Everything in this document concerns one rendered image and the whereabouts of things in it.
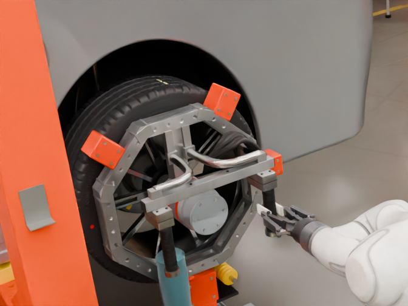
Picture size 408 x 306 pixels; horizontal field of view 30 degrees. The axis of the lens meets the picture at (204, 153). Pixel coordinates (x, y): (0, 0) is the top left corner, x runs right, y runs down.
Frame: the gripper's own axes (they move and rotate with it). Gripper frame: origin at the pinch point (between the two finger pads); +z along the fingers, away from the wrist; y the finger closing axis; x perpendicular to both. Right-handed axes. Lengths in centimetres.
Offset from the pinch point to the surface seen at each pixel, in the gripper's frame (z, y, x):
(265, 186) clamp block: -1.6, -1.6, 8.9
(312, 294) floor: 59, 53, -83
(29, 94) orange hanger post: -12, -65, 57
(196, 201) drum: 6.4, -20.4, 7.5
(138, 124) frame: 22.8, -27.7, 29.1
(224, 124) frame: 21.3, -0.2, 21.6
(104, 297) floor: 117, -21, -83
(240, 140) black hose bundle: 7.8, -2.8, 20.8
